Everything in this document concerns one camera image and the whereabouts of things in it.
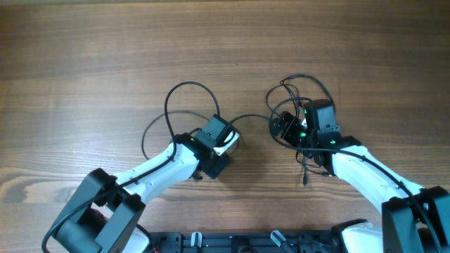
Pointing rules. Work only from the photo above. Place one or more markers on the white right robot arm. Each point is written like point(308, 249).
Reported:
point(414, 218)

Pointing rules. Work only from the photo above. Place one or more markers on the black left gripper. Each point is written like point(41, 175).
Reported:
point(214, 171)

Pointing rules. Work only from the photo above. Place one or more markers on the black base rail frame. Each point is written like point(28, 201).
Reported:
point(303, 242)

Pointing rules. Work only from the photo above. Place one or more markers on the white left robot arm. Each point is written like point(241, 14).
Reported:
point(103, 214)

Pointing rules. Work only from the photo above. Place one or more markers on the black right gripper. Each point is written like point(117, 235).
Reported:
point(287, 126)

